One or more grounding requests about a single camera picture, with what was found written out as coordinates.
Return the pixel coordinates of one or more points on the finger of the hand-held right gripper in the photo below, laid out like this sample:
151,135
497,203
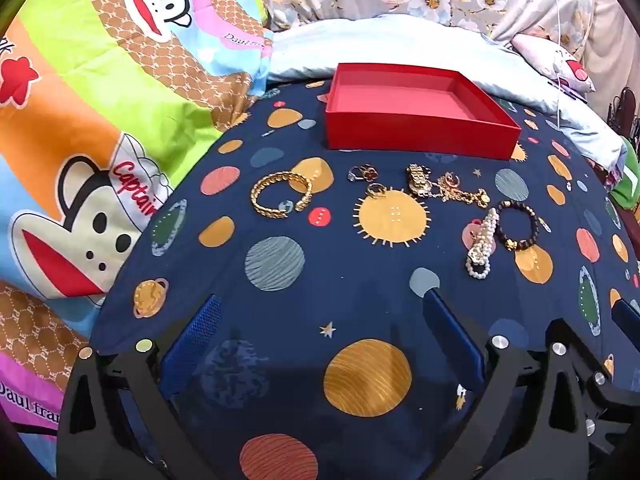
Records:
612,392
627,317

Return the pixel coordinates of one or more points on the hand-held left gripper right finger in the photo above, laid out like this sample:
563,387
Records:
452,340

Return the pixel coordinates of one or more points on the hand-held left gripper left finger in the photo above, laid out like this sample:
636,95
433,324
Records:
192,345

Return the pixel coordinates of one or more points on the gold charm pendant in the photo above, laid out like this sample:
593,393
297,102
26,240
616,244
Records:
481,199

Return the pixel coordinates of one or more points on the red cardboard box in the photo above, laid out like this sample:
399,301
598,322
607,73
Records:
400,105

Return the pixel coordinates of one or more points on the navy planet print blanket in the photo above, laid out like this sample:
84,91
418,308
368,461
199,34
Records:
310,310

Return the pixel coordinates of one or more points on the green cloth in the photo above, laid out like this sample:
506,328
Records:
630,180

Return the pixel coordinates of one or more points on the dark metal rack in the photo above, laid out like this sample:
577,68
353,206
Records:
625,110

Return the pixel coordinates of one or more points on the cartoon monkey printed blanket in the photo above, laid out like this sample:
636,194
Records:
75,110

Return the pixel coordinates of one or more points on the pink cartoon pillow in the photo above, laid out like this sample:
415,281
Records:
555,57

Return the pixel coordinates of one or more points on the beige curtain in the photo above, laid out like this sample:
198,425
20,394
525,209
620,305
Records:
612,45

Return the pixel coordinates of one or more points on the light blue quilt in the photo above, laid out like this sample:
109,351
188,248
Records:
400,40

